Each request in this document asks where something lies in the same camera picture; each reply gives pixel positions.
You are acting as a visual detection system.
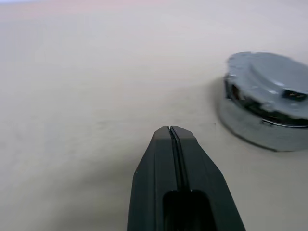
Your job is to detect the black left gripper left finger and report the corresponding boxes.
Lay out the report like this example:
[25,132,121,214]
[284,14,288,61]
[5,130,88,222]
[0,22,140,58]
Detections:
[126,125,180,231]

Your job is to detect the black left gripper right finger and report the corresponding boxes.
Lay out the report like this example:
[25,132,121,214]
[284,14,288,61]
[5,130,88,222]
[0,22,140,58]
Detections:
[170,125,246,231]

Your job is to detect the grey round motor lid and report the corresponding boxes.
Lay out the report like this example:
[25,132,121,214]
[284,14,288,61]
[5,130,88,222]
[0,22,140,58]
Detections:
[224,51,308,121]

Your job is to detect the grey motor housing copper windings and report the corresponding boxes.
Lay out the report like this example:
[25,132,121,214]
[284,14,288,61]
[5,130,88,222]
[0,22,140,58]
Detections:
[217,79,308,153]

